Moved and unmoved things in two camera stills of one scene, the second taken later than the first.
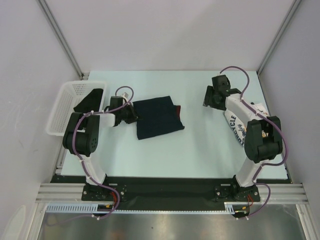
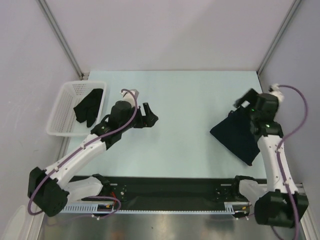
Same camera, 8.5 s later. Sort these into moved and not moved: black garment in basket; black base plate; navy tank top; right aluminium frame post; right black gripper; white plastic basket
Moved: navy tank top; right black gripper
Not moved: white plastic basket; black garment in basket; black base plate; right aluminium frame post
